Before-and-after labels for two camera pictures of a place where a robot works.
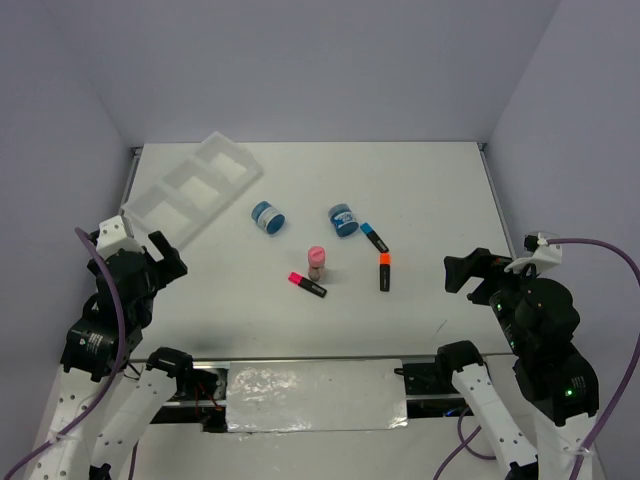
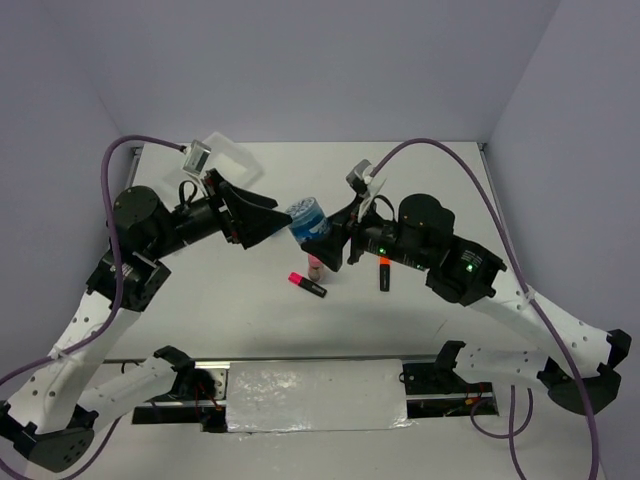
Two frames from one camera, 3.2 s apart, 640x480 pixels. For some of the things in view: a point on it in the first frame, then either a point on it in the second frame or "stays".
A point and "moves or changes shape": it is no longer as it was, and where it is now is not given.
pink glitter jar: x=316 y=263 stays
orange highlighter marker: x=385 y=262 stays
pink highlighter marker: x=299 y=280 stays
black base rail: x=429 y=388 stays
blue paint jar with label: x=343 y=220 moves or changes shape
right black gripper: x=480 y=260 to x=343 y=222
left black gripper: x=172 y=265 to x=256 y=223
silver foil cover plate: x=315 y=395 stays
